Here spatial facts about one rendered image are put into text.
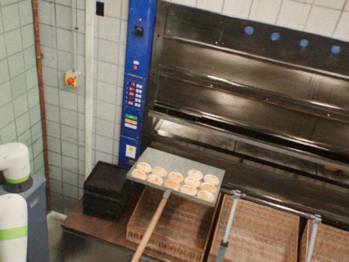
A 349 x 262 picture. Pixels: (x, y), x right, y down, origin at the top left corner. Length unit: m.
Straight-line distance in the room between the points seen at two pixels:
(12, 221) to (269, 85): 1.55
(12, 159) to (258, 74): 1.45
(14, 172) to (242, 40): 1.45
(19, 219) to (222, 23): 1.48
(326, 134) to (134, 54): 1.31
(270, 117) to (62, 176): 1.85
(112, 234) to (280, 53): 1.65
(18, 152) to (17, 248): 0.52
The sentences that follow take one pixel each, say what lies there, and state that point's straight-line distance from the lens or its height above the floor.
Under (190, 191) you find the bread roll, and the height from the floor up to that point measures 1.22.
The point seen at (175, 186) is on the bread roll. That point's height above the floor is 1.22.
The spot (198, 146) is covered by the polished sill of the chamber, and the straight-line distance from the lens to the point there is 2.51.
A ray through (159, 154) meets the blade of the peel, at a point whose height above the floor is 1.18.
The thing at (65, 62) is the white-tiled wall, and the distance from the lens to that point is 2.63.
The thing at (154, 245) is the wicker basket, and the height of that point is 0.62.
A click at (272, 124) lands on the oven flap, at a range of 2.33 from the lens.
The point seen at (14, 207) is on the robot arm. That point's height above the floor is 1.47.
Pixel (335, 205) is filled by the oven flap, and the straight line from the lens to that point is 2.71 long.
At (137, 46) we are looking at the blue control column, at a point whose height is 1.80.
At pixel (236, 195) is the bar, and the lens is 2.20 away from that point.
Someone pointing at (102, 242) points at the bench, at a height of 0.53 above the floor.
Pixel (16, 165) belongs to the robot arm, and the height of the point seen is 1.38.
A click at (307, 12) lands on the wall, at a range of 2.11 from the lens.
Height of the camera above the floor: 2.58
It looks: 33 degrees down
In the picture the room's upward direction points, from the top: 10 degrees clockwise
